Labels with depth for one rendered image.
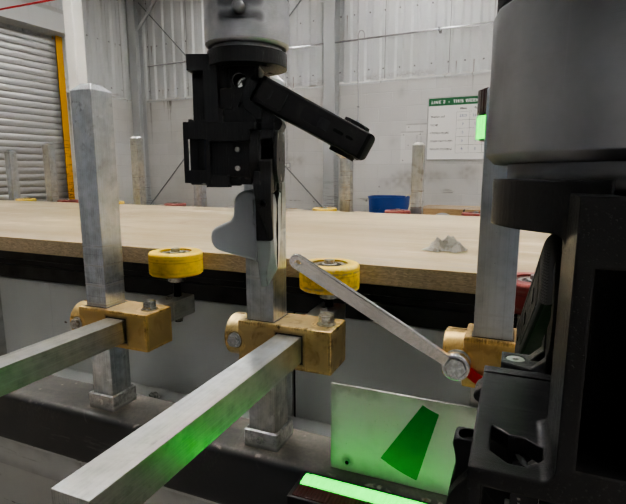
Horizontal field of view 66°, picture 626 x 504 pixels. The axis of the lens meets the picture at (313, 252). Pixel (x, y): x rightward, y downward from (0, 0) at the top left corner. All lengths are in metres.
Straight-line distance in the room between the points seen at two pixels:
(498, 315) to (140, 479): 0.33
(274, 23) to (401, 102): 7.59
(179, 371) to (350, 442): 0.47
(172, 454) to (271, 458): 0.25
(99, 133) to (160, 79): 10.03
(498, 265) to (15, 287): 1.00
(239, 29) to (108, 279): 0.39
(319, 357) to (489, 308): 0.18
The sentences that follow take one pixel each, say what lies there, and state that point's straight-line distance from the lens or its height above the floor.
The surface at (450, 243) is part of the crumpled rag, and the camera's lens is 0.82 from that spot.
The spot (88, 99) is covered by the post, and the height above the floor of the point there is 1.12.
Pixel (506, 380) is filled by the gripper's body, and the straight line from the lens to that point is 0.17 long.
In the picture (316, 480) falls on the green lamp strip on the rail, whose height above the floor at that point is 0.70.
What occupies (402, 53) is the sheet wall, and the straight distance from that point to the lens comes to 8.17.
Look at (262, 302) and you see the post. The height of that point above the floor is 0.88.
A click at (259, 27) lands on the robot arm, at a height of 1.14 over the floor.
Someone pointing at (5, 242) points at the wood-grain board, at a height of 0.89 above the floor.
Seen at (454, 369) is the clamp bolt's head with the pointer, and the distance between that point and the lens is 0.48.
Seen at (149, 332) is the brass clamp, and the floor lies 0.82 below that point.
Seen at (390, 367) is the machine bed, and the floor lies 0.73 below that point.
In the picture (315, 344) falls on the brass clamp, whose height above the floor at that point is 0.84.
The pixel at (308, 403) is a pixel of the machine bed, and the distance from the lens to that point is 0.84.
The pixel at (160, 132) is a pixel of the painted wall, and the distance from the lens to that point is 10.63.
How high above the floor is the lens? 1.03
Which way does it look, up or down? 10 degrees down
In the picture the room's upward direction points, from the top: straight up
